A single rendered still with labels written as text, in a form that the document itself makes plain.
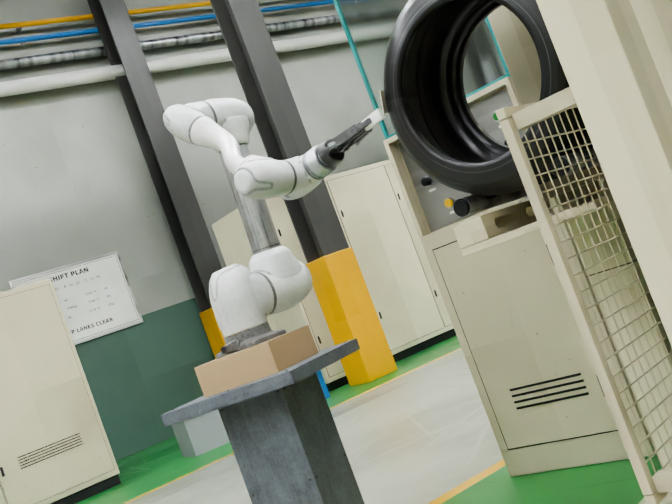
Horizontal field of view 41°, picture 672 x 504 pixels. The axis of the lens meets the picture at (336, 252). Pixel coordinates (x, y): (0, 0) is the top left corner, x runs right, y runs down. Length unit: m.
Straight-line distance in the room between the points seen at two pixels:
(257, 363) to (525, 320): 0.90
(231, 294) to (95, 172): 7.81
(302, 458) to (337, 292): 5.25
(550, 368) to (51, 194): 8.01
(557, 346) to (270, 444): 0.98
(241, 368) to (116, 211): 7.83
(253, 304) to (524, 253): 0.90
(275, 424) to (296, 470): 0.16
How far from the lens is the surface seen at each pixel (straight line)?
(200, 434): 7.53
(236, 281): 2.90
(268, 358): 2.76
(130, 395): 10.19
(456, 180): 2.20
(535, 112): 1.52
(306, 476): 2.84
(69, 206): 10.41
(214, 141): 2.88
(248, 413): 2.88
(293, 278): 3.03
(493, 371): 3.15
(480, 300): 3.10
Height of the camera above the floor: 0.80
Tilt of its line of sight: 3 degrees up
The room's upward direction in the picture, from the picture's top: 20 degrees counter-clockwise
